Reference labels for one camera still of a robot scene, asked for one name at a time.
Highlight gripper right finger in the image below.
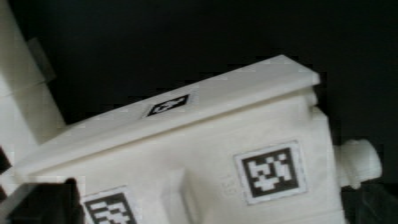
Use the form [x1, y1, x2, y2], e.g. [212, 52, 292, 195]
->
[343, 183, 398, 224]

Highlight white cabinet body box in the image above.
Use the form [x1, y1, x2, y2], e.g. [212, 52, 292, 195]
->
[15, 55, 320, 173]

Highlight white cabinet door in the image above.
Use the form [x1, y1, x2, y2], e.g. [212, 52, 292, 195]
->
[36, 95, 382, 224]

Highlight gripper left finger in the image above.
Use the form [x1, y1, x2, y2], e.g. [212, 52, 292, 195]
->
[0, 178, 84, 224]

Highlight white U-shaped fence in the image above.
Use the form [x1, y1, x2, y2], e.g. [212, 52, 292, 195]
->
[0, 0, 66, 195]

